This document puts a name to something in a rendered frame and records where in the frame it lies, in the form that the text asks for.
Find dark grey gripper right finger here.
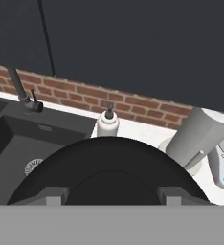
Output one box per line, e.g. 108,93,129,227
157,186,214,207

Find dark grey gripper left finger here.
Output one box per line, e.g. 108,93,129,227
11,186,71,207

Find white appliance with teal screen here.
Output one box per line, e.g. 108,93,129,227
207,134,224,192

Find dark grey sink basin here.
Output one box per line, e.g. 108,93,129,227
0,95,99,206

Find grey paper towel holder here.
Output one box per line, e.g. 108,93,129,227
157,106,224,177

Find white soap dispenser bottle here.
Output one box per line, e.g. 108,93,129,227
96,101,121,139

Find dark grey sink tap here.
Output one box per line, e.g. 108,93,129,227
6,66,44,115

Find dark grey wide cupboard door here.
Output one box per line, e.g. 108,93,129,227
37,0,224,115

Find dark grey narrow cupboard door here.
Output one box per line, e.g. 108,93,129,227
0,0,56,77

